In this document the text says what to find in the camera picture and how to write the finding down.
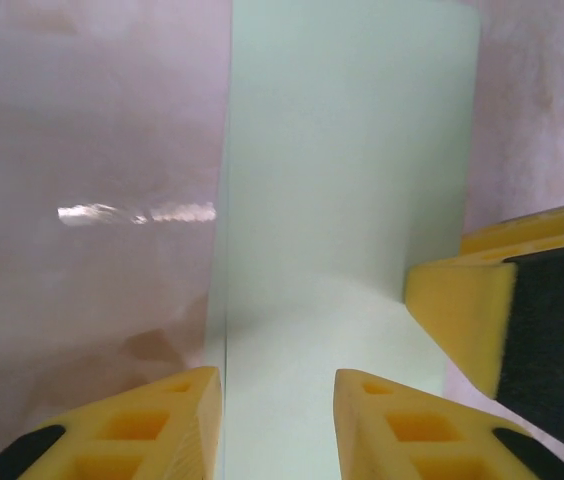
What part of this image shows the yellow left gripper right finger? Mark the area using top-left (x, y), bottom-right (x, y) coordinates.
top-left (334, 368), bottom-right (564, 480)

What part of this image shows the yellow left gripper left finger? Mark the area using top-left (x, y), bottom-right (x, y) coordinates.
top-left (0, 366), bottom-right (224, 480)

